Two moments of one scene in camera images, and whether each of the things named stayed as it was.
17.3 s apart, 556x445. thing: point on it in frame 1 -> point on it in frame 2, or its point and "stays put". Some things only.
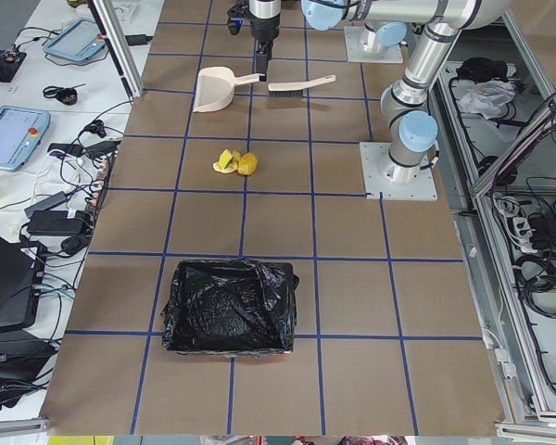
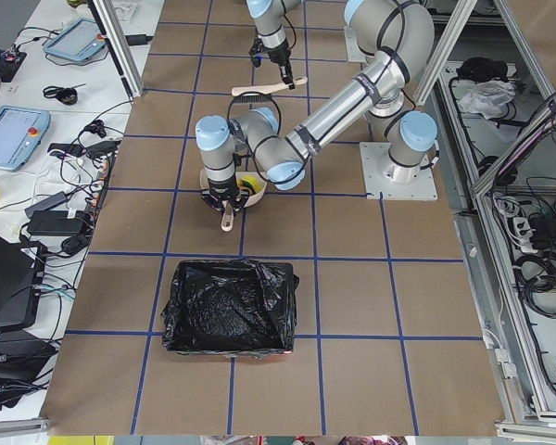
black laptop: x=11 y=282 stays put
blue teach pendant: x=78 y=42 stays put
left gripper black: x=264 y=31 -> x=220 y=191
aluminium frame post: x=118 y=46 stays put
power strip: x=103 y=178 stays put
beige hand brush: x=296 y=89 -> x=261 y=94
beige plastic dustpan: x=215 y=87 -> x=227 y=221
